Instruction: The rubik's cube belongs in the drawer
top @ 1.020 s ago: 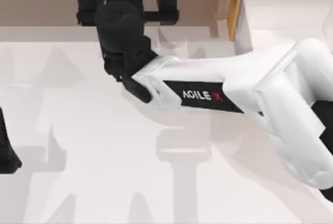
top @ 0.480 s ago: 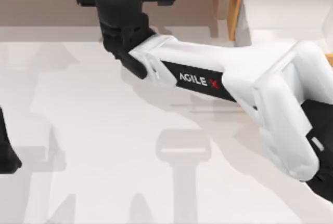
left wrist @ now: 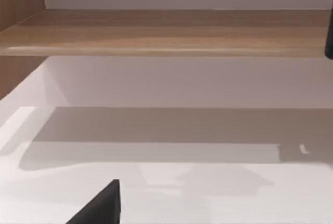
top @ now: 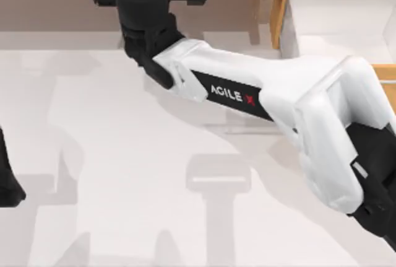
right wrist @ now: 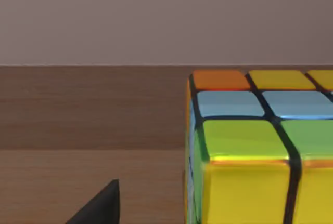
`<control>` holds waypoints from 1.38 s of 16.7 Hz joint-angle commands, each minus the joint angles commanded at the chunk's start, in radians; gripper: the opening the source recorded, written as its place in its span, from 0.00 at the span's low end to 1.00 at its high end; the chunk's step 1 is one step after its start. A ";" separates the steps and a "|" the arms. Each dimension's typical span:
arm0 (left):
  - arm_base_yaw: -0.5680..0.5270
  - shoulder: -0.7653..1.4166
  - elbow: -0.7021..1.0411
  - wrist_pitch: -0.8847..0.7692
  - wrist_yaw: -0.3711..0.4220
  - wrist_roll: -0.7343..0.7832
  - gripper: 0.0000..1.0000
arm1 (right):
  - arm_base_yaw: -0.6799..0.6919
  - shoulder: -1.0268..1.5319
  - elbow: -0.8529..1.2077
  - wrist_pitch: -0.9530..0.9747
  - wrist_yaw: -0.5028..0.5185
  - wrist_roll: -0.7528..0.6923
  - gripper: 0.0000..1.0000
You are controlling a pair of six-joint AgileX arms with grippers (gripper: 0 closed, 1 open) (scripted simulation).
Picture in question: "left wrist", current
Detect dark bottle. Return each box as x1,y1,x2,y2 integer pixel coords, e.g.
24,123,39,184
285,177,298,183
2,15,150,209
324,2,333,60

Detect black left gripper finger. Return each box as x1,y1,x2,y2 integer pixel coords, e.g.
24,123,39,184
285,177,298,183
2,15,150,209
65,179,122,224

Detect wooden open shelf unit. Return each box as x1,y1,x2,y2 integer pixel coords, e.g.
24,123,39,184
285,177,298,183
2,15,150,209
0,0,333,101

